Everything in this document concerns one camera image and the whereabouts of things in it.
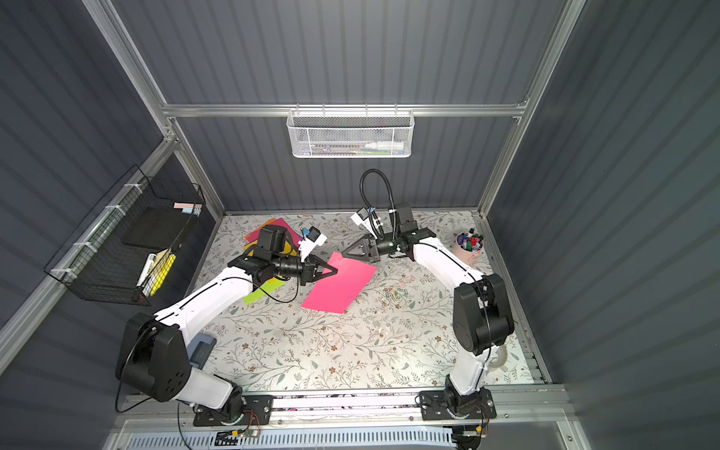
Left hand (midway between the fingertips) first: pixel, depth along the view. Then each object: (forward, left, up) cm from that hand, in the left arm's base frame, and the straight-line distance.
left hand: (332, 271), depth 77 cm
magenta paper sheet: (-4, -1, -4) cm, 6 cm away
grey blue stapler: (-18, +33, -8) cm, 39 cm away
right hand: (+3, -5, +3) cm, 7 cm away
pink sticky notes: (+21, +46, +6) cm, 50 cm away
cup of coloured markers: (+16, -45, -9) cm, 48 cm away
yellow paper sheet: (0, +11, +10) cm, 14 cm away
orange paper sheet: (+37, +34, -21) cm, 54 cm away
